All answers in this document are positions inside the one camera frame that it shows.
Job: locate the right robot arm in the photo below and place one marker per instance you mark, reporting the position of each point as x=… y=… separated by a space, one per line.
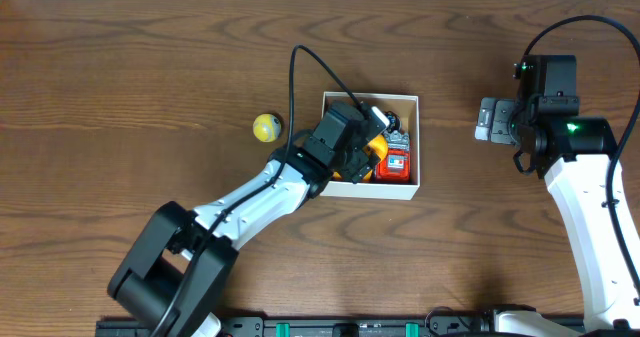
x=572 y=154

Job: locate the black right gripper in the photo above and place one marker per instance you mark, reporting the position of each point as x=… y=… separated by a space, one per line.
x=502 y=111

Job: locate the orange dinosaur toy figure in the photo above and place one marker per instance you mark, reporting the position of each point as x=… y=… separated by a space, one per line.
x=379 y=146

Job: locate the black round cap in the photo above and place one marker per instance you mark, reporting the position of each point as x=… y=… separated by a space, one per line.
x=395 y=123

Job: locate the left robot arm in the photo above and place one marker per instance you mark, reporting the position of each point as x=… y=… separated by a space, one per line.
x=178 y=266

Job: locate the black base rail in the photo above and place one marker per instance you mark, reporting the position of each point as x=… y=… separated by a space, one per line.
x=440 y=322

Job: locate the yellow grey toy ball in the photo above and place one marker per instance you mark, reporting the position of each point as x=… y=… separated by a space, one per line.
x=267 y=128

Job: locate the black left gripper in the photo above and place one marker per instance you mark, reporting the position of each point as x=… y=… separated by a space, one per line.
x=361 y=156

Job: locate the red grey toy truck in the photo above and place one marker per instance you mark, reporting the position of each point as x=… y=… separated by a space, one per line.
x=396 y=166

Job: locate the white cardboard box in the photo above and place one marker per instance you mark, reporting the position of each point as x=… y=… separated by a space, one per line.
x=407 y=108

